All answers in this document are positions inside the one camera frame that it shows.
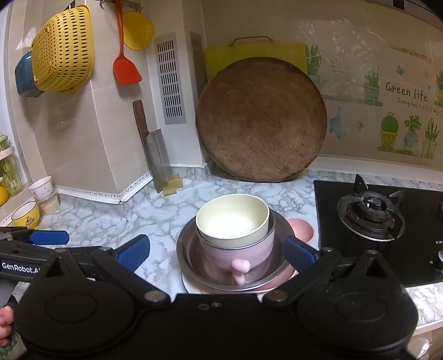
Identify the gas burner grate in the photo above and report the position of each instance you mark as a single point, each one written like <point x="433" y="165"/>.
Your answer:
<point x="370" y="214"/>

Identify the red spatula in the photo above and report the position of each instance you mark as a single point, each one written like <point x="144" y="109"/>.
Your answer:
<point x="124" y="70"/>

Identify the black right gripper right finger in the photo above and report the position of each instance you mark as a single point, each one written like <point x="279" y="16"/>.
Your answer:
<point x="314" y="269"/>

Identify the green glass jar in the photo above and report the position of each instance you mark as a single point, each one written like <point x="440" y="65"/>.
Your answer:
<point x="10" y="176"/>

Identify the yellow knife stand block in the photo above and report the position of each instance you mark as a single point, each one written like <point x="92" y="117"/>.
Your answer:
<point x="174" y="183"/>

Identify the black gas stove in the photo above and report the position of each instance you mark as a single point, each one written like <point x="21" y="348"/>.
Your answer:
<point x="415" y="257"/>

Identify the round wooden cutting board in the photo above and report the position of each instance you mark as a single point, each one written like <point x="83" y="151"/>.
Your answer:
<point x="261" y="120"/>

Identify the yellow colander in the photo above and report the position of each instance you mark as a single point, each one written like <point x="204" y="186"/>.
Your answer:
<point x="63" y="51"/>

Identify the yellow plastic cutting board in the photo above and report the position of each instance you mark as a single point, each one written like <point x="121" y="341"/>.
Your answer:
<point x="218" y="58"/>

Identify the beige small cup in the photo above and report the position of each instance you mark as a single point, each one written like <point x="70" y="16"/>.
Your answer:
<point x="50" y="205"/>

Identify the grey wall vent grille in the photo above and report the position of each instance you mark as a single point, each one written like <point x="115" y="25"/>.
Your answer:
<point x="169" y="79"/>

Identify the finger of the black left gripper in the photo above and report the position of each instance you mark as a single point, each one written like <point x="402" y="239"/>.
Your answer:
<point x="48" y="237"/>

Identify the cleaver with wooden handle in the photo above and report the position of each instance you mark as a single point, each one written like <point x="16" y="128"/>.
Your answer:
<point x="154" y="147"/>

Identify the cream plastic bowl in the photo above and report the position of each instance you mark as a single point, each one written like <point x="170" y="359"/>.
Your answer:
<point x="233" y="221"/>

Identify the pink bowl with steel liner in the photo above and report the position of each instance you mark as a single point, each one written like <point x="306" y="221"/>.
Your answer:
<point x="241" y="260"/>

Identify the white round plate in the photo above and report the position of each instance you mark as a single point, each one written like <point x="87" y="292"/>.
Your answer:
<point x="193" y="287"/>

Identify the white dotted cup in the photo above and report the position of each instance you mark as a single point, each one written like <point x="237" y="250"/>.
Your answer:
<point x="42" y="189"/>

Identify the yellow ceramic cup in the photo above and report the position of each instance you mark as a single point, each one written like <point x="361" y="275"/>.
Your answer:
<point x="27" y="215"/>

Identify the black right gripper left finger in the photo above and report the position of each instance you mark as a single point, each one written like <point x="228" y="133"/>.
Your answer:
<point x="118" y="266"/>

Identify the stainless steel bowl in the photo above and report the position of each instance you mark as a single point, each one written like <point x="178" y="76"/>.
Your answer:
<point x="188" y="247"/>

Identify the person's left hand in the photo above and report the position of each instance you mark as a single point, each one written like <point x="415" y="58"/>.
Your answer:
<point x="6" y="321"/>

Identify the yellow ladle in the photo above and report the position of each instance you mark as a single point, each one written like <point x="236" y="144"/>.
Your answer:
<point x="138" y="30"/>

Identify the pink bear-shaped plate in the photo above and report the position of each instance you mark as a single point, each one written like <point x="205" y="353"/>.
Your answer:
<point x="301" y="230"/>

